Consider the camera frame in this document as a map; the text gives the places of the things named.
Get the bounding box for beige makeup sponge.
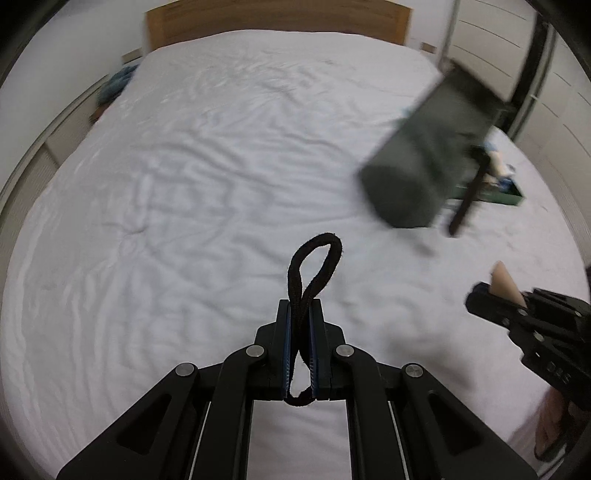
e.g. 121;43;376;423
489;261;527;308

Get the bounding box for black hair tie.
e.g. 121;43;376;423
281;232;345;408

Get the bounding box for green tray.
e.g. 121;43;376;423
475;179;524;206

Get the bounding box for blue edged cloth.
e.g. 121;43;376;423
485;148;515;192

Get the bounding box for dark green fabric box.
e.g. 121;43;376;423
358;61;507;236

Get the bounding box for white bed sheet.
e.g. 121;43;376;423
1;31;588;479

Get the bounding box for white wardrobe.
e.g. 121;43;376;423
445;0;590;249

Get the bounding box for blue clothes pile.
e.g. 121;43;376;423
97;65;138;107

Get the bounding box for wooden headboard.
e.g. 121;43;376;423
145;0;413;50

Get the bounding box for dark brown strap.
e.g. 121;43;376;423
448;146;493;237

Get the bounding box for beige wall switch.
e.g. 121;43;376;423
421;42;437;53

